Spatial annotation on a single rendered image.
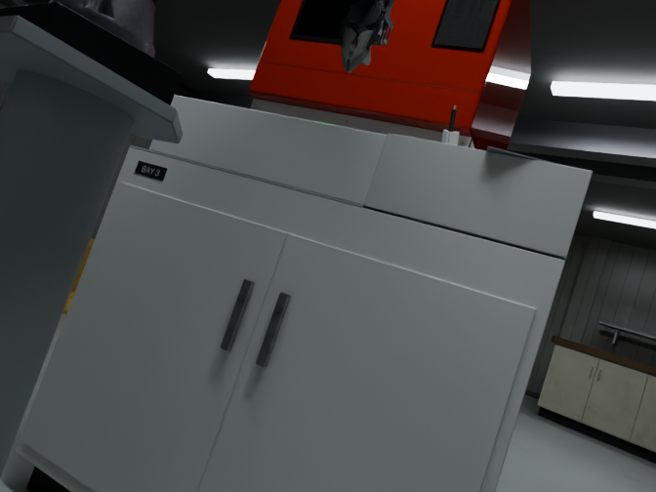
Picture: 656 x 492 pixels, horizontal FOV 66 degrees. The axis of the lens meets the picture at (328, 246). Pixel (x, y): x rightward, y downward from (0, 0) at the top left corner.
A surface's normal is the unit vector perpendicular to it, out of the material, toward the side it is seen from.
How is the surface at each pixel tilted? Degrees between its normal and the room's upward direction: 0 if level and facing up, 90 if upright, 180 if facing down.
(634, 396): 90
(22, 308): 90
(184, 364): 90
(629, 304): 90
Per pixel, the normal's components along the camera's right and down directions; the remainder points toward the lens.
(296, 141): -0.37, -0.19
